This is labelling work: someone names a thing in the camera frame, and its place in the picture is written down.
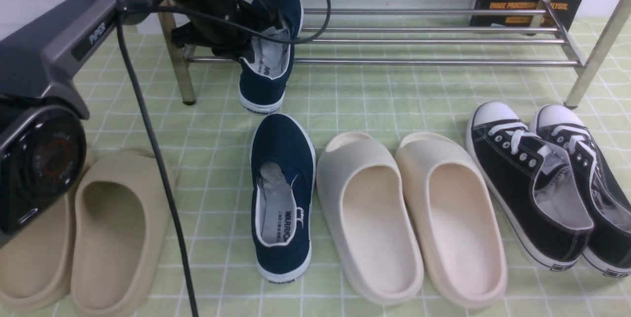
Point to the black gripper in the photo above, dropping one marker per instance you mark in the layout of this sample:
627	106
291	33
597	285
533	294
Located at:
210	28

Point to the navy slip-on shoe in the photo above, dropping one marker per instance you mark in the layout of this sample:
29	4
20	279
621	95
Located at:
266	71
283	169

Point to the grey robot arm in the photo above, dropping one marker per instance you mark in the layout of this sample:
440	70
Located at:
43	143

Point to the metal shoe rack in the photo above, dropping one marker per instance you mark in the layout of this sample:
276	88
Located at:
545	28

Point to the green checkered tablecloth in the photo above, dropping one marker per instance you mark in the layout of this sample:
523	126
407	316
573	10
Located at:
208	144

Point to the tan foam slide right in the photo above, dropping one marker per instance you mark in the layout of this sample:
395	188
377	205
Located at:
122	215

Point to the tan foam slide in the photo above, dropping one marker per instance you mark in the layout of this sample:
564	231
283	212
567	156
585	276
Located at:
36	266
122	215

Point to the cream foam slide left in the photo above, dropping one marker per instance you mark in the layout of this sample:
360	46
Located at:
361	194

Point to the cream foam slide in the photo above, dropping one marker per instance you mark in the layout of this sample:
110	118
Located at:
361	194
455	223

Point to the tan foam slide left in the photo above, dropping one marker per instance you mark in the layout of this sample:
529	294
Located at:
36	266

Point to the cream foam slide right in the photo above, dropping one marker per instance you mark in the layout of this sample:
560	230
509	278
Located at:
455	223

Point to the black canvas sneaker left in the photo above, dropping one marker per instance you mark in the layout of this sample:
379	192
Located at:
533	182

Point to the black canvas sneaker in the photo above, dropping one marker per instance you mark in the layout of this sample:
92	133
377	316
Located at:
609	247
533	182

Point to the black canvas sneaker right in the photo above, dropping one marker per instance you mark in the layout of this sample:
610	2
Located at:
609	247

